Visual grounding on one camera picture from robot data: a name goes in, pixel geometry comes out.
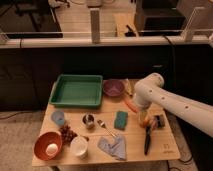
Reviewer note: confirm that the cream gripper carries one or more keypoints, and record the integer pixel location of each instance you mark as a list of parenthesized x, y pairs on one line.
[(143, 116)]

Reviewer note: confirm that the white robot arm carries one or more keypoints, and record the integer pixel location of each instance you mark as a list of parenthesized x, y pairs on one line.
[(150, 90)]

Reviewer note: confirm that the small metal cup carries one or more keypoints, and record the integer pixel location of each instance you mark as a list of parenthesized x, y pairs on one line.
[(88, 120)]

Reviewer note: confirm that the white cup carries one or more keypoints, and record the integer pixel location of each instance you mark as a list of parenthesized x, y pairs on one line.
[(79, 147)]

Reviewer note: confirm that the blue plastic cup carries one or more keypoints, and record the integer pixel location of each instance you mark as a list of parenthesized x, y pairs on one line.
[(58, 118)]

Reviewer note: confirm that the red yellow apple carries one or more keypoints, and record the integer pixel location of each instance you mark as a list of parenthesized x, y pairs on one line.
[(145, 122)]

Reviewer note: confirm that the green sponge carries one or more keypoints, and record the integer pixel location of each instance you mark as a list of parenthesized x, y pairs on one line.
[(120, 121)]

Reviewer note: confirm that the clear plastic bag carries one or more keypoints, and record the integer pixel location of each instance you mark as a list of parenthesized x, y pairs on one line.
[(128, 87)]

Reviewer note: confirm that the purple bowl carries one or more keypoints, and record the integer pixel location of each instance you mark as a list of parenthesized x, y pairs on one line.
[(113, 87)]

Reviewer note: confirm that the blue grey cloth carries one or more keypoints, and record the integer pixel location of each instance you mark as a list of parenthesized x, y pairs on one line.
[(117, 149)]

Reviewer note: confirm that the metal fork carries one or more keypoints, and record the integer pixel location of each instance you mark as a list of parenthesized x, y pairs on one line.
[(103, 125)]

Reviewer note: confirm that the green plastic tray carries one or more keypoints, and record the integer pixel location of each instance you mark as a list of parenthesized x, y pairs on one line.
[(81, 91)]

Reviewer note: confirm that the bunch of dark grapes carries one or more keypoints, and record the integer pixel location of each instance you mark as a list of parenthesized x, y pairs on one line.
[(67, 134)]

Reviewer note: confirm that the white egg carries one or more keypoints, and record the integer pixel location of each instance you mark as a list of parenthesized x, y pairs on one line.
[(51, 149)]

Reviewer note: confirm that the orange red bowl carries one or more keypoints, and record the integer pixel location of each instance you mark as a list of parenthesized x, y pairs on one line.
[(43, 141)]

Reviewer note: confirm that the black handled knife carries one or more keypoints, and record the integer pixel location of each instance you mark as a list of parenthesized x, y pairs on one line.
[(147, 140)]

